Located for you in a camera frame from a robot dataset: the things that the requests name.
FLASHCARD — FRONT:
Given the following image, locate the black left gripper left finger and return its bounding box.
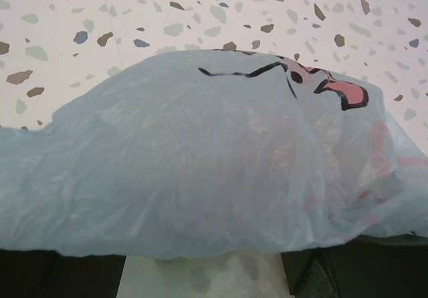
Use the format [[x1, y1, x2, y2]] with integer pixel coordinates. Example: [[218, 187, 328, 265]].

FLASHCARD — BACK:
[[1, 250, 126, 298]]

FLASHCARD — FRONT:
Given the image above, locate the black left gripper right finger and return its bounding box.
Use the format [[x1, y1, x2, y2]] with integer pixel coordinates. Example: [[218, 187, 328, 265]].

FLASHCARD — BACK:
[[281, 233, 427, 298]]

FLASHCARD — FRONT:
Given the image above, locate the light blue plastic bag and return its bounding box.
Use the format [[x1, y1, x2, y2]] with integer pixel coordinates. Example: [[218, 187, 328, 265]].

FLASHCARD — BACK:
[[1, 49, 427, 259]]

